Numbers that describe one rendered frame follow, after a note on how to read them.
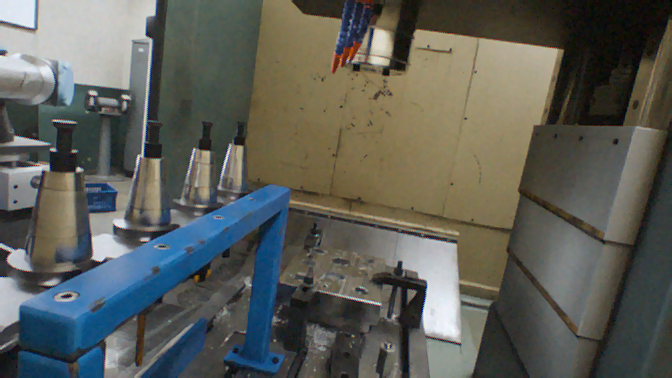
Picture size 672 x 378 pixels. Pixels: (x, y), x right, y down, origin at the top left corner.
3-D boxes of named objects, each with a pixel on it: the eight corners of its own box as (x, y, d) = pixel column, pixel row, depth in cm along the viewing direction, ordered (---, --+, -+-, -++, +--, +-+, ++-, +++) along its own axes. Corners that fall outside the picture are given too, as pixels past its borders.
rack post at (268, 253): (222, 363, 72) (241, 202, 66) (234, 347, 77) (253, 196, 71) (276, 377, 70) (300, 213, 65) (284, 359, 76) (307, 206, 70)
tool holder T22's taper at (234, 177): (239, 192, 60) (244, 147, 59) (213, 186, 61) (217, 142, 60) (252, 188, 65) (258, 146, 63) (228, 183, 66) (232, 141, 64)
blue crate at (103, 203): (47, 215, 376) (48, 193, 372) (38, 203, 404) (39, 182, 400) (119, 211, 420) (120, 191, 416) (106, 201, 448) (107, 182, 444)
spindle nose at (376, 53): (411, 71, 78) (423, 6, 76) (330, 58, 80) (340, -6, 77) (405, 79, 94) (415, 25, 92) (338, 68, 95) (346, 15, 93)
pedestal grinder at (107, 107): (86, 181, 514) (91, 91, 494) (78, 175, 539) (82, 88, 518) (125, 181, 548) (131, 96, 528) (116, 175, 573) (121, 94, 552)
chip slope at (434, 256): (207, 313, 140) (215, 241, 135) (269, 252, 205) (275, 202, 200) (468, 374, 129) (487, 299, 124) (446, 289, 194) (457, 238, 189)
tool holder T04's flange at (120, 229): (157, 259, 39) (159, 235, 38) (98, 248, 39) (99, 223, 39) (188, 240, 45) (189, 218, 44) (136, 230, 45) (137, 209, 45)
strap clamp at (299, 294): (283, 349, 79) (294, 277, 76) (299, 317, 91) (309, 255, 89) (299, 353, 78) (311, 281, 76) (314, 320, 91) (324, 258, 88)
